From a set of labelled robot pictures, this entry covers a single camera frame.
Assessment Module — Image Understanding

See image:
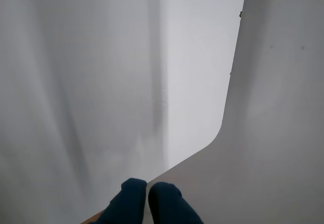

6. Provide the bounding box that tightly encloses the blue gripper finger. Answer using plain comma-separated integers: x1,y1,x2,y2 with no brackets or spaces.
148,182,206,224
96,178,148,224

